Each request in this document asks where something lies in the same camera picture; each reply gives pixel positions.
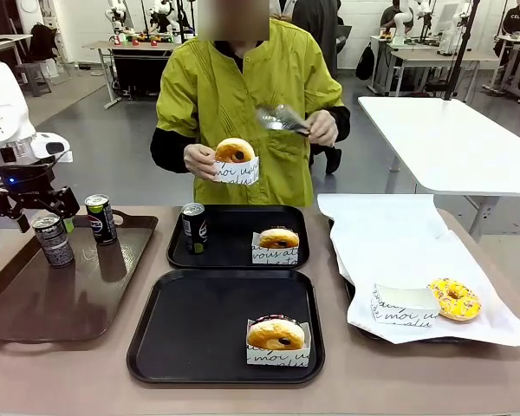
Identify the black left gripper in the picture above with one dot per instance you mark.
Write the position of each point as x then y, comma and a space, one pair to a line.
28, 190

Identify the black grey patterned Pepsi can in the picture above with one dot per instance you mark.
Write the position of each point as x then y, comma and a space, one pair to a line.
54, 242

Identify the black Pepsi can green base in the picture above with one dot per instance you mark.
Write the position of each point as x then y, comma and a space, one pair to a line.
195, 229

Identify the white script-printed paper box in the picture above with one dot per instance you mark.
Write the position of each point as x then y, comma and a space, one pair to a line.
403, 310
236, 173

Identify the metal serving tongs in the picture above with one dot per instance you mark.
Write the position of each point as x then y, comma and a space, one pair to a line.
279, 119

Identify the person's right forearm black sleeve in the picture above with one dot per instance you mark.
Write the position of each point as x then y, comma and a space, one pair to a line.
169, 151

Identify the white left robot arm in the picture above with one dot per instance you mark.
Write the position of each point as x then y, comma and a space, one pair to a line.
2, 112

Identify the person's left forearm black sleeve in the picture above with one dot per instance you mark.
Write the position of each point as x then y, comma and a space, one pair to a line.
341, 123

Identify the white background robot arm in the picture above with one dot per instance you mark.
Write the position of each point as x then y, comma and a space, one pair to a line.
403, 24
160, 13
115, 13

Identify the person's right hand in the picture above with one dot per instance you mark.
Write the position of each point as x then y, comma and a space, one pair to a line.
199, 160

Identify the person's left hand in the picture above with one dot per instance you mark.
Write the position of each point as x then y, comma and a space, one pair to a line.
325, 128

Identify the black Pepsi can green rim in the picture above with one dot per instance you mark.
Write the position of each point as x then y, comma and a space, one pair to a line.
100, 221

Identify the brown plastic tray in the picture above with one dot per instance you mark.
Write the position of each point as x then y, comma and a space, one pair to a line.
47, 303

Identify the grey stool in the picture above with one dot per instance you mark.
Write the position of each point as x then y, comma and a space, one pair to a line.
34, 73

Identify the black backpack on chair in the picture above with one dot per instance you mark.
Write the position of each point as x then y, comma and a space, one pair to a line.
41, 41

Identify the white background desk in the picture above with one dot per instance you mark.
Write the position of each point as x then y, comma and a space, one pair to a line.
4, 41

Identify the black cabinet under table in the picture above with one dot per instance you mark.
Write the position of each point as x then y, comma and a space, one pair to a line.
141, 69

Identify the wooden top background table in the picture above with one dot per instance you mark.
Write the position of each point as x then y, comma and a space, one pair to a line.
125, 44

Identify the smaller black plastic tray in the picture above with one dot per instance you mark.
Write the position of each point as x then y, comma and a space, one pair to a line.
229, 234

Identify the larger black plastic tray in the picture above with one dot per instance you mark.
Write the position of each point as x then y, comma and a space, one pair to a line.
199, 325

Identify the person in green blouse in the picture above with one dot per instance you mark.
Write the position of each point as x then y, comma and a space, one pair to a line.
225, 91

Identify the black tray under paper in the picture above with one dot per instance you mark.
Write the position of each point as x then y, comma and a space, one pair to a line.
351, 291

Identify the person in dark coat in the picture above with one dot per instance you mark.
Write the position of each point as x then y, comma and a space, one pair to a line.
316, 26

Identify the black hanging bag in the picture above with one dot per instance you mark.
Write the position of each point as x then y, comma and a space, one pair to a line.
365, 63

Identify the white wrapping paper sheet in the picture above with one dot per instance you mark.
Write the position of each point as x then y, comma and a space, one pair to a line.
394, 242

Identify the white side table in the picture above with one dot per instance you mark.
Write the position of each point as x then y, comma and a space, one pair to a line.
450, 138

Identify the yellow sprinkled donut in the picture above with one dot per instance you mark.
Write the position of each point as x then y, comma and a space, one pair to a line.
455, 299

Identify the grey background workbench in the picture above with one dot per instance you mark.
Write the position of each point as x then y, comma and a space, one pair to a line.
442, 56

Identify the black tripod pole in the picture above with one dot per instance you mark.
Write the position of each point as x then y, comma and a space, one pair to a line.
461, 47

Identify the person in Celine sweatshirt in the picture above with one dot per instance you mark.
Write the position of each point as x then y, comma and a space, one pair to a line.
518, 21

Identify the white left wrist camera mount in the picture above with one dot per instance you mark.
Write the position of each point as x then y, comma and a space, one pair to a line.
67, 156

